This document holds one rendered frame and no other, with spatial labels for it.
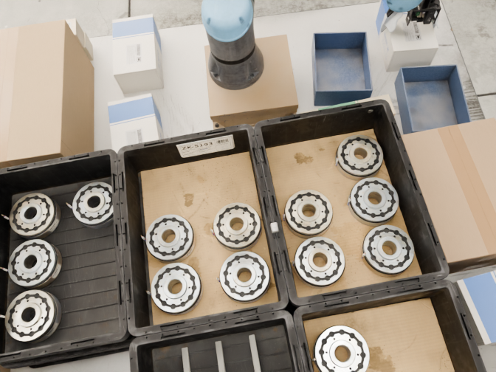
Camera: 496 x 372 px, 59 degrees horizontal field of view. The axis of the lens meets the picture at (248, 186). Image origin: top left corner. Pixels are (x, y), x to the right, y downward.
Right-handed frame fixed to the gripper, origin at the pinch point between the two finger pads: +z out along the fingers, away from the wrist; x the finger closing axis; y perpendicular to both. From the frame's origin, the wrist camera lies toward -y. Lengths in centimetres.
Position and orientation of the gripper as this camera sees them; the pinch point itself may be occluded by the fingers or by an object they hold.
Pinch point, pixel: (406, 27)
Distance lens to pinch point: 139.6
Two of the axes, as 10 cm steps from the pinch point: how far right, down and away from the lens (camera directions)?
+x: 10.0, -0.7, -0.4
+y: 0.5, 9.2, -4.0
